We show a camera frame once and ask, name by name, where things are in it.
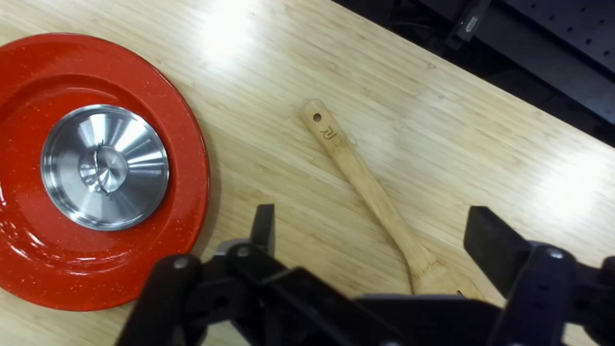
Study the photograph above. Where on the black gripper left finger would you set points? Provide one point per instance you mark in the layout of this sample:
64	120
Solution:
193	289

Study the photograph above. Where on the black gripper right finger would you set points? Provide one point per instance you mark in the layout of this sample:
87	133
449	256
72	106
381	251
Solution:
551	295

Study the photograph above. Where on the wooden slotted spatula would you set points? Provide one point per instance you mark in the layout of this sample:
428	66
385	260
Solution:
368	185

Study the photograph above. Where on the red round plate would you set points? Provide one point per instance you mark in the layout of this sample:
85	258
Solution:
180	212

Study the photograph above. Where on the round steel lid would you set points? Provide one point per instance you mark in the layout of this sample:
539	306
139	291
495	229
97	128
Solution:
107	168

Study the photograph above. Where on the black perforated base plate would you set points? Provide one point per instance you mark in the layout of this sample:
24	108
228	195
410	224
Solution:
564	58

